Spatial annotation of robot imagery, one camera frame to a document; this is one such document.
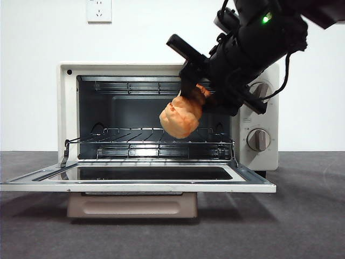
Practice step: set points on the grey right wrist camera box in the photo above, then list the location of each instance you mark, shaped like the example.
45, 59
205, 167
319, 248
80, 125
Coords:
226, 21

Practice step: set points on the orange-brown bread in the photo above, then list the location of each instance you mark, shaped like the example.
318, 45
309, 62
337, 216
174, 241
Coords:
180, 118

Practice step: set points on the white Toshiba toaster oven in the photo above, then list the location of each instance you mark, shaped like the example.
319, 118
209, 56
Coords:
64, 108

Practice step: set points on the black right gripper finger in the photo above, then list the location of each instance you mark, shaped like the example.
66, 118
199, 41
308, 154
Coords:
191, 78
223, 109

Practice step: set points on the white wall socket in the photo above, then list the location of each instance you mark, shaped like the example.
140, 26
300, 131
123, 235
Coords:
99, 13

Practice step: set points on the beige oven knob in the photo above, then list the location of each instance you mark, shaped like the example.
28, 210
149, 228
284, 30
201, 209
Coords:
260, 90
258, 140

